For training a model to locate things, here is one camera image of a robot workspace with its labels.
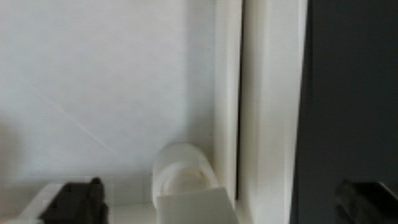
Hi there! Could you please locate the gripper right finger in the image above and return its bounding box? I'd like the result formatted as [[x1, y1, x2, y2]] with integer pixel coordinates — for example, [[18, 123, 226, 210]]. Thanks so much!
[[336, 180, 398, 224]]

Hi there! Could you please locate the white square tabletop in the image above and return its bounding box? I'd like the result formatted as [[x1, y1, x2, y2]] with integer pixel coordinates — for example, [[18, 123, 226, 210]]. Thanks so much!
[[0, 0, 242, 224]]

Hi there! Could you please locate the white leg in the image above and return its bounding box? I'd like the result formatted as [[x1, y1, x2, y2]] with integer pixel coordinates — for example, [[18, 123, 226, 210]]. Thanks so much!
[[157, 188, 240, 224]]

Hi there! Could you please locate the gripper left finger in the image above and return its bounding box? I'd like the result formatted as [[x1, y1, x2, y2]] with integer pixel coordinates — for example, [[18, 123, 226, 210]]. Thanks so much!
[[11, 177, 112, 224]]

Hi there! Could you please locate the white U-shaped fence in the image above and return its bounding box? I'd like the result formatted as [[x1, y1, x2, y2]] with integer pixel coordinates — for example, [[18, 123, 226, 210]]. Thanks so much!
[[238, 0, 309, 224]]

